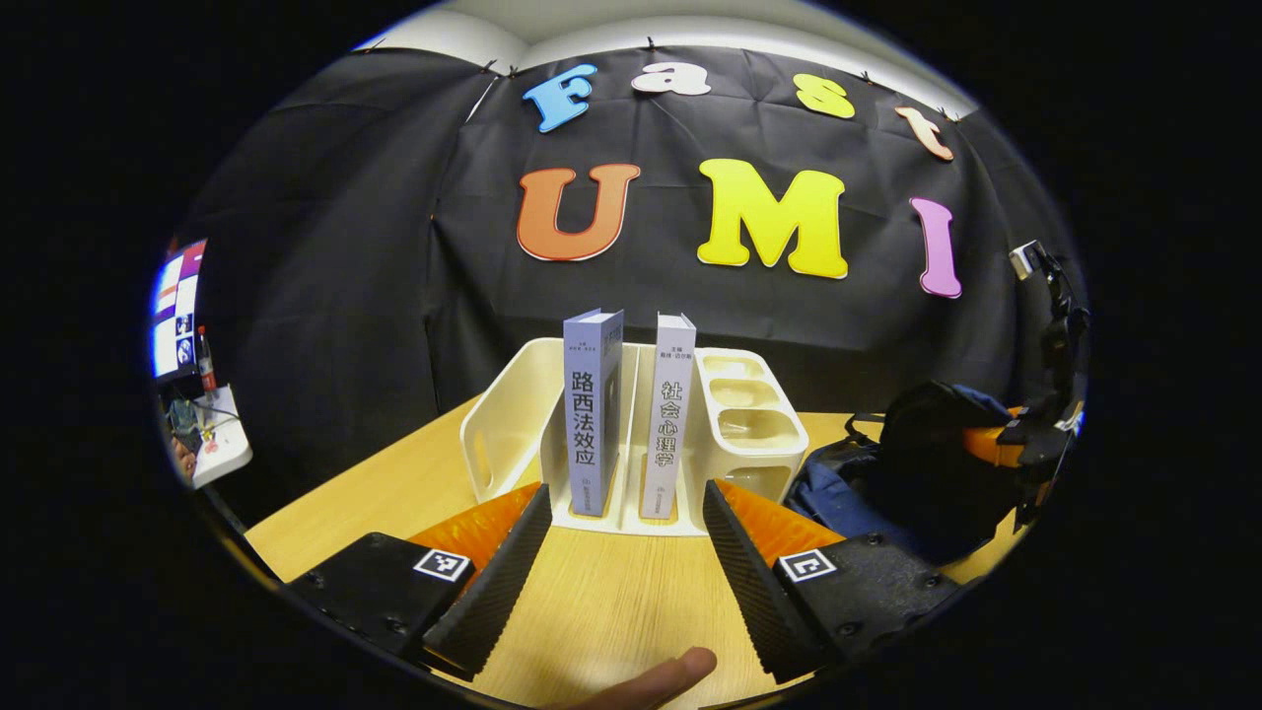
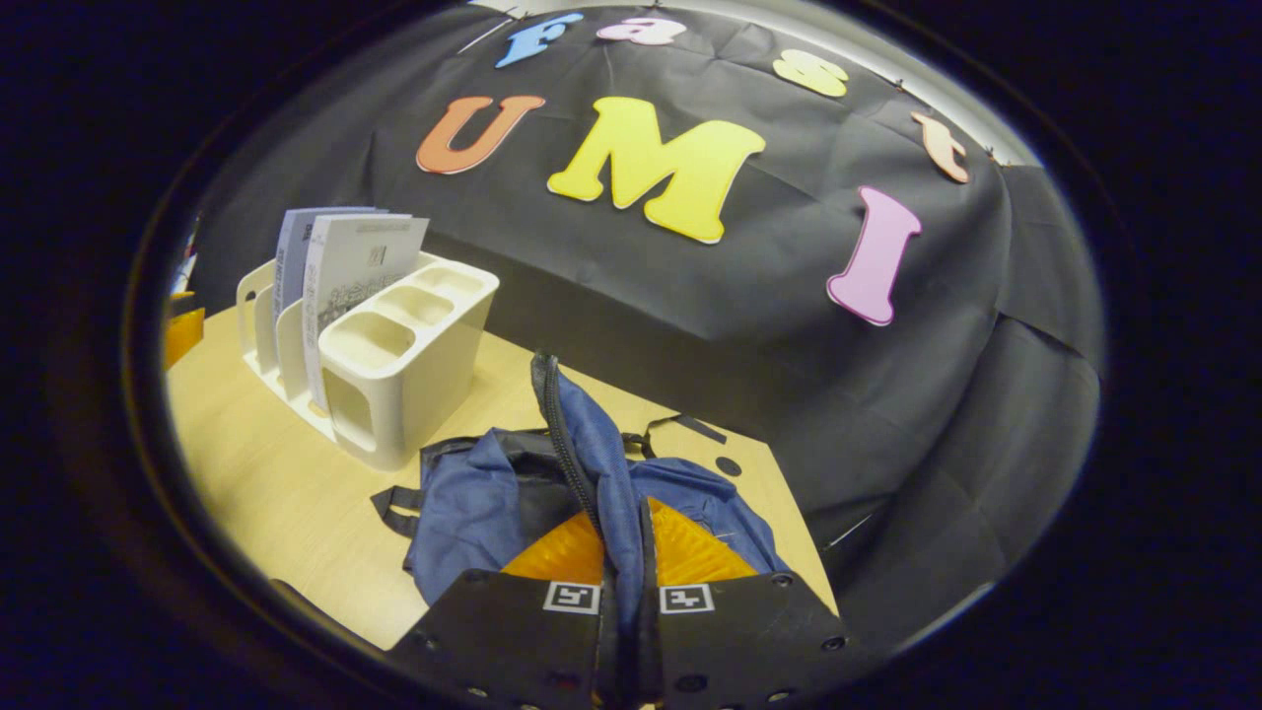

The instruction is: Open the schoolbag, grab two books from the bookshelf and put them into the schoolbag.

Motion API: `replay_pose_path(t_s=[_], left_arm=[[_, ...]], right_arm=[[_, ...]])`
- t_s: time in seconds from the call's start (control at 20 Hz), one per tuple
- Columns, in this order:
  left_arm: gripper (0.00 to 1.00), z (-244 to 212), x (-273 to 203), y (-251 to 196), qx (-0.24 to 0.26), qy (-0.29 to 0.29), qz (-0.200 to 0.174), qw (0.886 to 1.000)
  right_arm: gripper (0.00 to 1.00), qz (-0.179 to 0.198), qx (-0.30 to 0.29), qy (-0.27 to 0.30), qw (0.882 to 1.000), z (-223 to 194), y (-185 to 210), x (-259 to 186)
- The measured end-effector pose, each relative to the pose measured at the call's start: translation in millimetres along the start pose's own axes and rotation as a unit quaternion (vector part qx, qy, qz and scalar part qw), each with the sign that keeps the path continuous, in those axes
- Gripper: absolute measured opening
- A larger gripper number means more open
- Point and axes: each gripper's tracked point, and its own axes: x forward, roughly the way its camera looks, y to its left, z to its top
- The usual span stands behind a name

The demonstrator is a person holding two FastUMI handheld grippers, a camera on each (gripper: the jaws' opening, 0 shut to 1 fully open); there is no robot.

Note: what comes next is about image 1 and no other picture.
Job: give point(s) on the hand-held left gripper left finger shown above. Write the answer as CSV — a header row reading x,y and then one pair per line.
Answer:
x,y
503,582

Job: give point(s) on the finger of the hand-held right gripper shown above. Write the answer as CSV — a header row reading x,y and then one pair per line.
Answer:
x,y
986,444

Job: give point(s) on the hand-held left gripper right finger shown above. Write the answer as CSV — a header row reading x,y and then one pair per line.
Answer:
x,y
749,592

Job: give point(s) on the blue schoolbag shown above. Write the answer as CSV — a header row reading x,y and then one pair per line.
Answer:
x,y
927,473

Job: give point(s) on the cream plastic bookshelf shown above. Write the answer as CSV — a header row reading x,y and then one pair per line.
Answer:
x,y
749,434

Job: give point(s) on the white book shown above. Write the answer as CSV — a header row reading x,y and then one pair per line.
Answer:
x,y
670,424

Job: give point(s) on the lavender grey book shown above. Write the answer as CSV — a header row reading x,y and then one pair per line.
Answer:
x,y
587,414

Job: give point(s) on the black backdrop cloth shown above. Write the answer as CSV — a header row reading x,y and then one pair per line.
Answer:
x,y
394,276

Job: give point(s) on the red bottle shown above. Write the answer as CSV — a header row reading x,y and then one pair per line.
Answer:
x,y
206,365

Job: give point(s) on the bright display screen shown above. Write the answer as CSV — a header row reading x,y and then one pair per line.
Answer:
x,y
175,316

